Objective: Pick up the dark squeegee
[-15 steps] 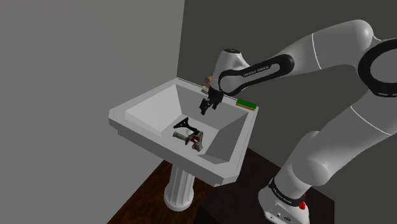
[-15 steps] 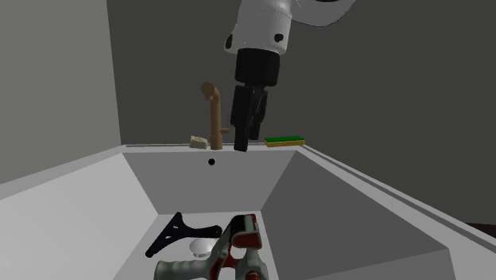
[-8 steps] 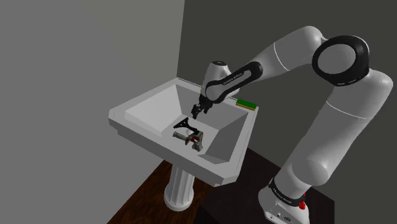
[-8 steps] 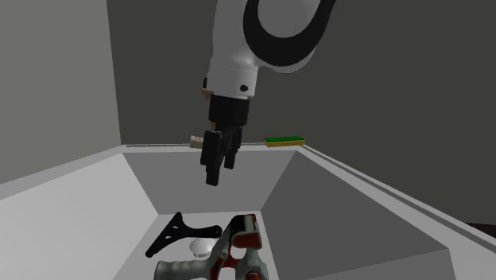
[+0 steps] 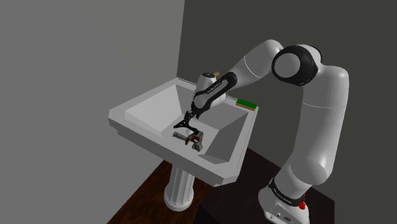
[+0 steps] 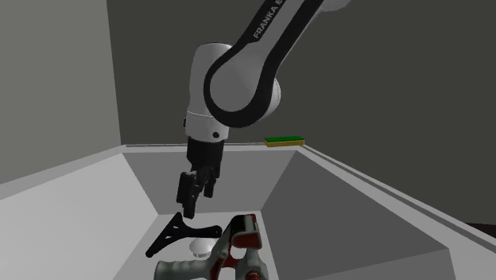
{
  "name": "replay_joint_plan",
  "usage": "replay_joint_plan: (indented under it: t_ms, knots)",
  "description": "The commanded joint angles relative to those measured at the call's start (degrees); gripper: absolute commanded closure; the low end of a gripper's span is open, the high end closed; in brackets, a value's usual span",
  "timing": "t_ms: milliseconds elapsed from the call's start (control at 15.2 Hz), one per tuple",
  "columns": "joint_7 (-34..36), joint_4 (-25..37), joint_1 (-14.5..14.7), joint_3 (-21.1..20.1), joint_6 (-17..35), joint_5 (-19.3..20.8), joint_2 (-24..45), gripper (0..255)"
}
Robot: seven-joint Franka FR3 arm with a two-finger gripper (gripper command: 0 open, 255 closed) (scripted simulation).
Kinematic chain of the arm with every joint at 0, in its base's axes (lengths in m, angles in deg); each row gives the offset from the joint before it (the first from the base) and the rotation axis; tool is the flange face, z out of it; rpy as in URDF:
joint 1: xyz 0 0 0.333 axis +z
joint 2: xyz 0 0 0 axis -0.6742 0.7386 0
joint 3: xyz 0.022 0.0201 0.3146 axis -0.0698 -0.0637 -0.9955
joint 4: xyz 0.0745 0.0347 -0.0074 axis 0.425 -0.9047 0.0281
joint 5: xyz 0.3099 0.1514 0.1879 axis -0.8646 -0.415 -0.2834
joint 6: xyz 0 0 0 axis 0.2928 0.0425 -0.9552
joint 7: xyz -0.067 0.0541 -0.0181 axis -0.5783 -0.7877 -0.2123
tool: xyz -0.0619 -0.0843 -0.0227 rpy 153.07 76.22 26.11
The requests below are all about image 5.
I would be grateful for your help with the tan small object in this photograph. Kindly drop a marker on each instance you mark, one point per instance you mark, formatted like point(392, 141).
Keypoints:
point(217, 74)

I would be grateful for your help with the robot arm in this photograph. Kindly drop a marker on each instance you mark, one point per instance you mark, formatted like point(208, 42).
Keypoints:
point(322, 124)

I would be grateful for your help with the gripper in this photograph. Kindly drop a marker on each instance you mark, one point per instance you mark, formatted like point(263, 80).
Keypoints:
point(189, 115)

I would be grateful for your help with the grey and red tool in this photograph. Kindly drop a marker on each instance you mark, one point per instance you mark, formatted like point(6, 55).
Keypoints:
point(194, 140)

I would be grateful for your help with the white pedestal sink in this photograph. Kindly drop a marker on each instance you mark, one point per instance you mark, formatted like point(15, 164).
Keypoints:
point(149, 108)

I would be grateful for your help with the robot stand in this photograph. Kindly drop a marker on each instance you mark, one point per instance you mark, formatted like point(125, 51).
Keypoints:
point(235, 204)

